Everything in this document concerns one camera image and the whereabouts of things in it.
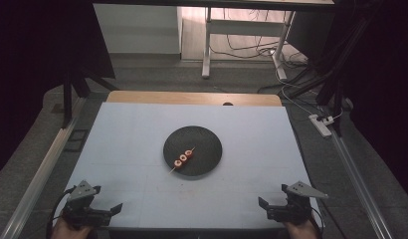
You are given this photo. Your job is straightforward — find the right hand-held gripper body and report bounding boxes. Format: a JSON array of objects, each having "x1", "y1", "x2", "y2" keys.
[{"x1": 267, "y1": 180, "x2": 329, "y2": 225}]

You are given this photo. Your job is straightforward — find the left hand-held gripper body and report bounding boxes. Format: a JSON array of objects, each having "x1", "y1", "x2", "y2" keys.
[{"x1": 61, "y1": 179, "x2": 110, "y2": 230}]

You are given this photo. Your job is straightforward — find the thin wooden skewer stick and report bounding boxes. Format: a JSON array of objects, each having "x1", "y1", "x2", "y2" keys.
[{"x1": 167, "y1": 146, "x2": 196, "y2": 175}]

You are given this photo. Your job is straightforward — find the black round plate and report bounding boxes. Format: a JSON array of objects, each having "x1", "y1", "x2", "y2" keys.
[{"x1": 162, "y1": 125, "x2": 223, "y2": 177}]

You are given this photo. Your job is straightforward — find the person's right hand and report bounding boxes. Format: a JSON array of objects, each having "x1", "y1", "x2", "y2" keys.
[{"x1": 283, "y1": 218, "x2": 320, "y2": 239}]

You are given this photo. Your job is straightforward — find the person's left hand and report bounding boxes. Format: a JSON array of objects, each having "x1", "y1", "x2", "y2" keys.
[{"x1": 51, "y1": 217, "x2": 94, "y2": 239}]

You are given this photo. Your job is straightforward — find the dark floor socket cover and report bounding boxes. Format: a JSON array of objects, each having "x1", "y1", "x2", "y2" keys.
[{"x1": 64, "y1": 128, "x2": 91, "y2": 153}]

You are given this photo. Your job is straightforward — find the white power strip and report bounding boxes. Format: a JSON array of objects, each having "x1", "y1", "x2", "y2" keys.
[{"x1": 308, "y1": 114, "x2": 335, "y2": 138}]

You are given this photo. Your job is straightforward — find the black metal stand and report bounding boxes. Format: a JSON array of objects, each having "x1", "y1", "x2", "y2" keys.
[
  {"x1": 285, "y1": 16, "x2": 375, "y2": 137},
  {"x1": 61, "y1": 66, "x2": 120, "y2": 129}
]

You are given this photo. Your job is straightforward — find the black curtain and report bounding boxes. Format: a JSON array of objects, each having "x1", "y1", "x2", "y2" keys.
[
  {"x1": 0, "y1": 0, "x2": 115, "y2": 180},
  {"x1": 324, "y1": 0, "x2": 408, "y2": 202}
]

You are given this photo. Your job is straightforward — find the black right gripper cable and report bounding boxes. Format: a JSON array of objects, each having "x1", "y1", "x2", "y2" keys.
[{"x1": 307, "y1": 212, "x2": 326, "y2": 234}]

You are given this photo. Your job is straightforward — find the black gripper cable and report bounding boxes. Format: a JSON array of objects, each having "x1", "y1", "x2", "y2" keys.
[
  {"x1": 46, "y1": 186, "x2": 76, "y2": 239},
  {"x1": 307, "y1": 212, "x2": 326, "y2": 234}
]

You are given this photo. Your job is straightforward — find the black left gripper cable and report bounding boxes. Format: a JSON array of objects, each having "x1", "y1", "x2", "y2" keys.
[{"x1": 46, "y1": 186, "x2": 76, "y2": 239}]

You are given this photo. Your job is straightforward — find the aluminium rail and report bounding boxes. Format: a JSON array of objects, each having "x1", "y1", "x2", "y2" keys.
[
  {"x1": 0, "y1": 96, "x2": 89, "y2": 239},
  {"x1": 329, "y1": 130, "x2": 394, "y2": 239}
]

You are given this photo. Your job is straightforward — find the white cable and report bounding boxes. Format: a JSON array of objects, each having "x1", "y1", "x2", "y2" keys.
[{"x1": 275, "y1": 63, "x2": 344, "y2": 121}]

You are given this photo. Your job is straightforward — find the thick black floor cable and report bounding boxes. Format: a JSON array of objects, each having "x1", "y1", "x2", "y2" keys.
[{"x1": 256, "y1": 66, "x2": 325, "y2": 95}]

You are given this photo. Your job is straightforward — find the thin black floor cable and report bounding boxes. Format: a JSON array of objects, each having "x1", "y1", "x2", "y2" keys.
[{"x1": 210, "y1": 8, "x2": 309, "y2": 63}]

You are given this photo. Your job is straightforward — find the white metal desk frame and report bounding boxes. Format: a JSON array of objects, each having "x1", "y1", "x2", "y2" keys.
[{"x1": 92, "y1": 0, "x2": 335, "y2": 81}]

